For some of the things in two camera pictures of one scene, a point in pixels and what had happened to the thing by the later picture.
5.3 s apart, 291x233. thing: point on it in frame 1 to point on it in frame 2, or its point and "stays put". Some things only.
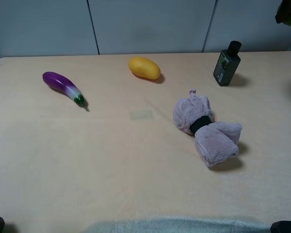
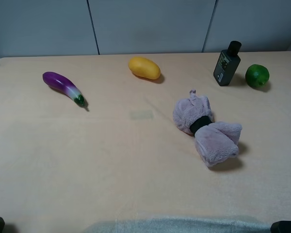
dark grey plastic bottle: (227, 64) stays put
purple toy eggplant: (59, 83) stays put
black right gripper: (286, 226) stays put
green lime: (289, 13) to (257, 75)
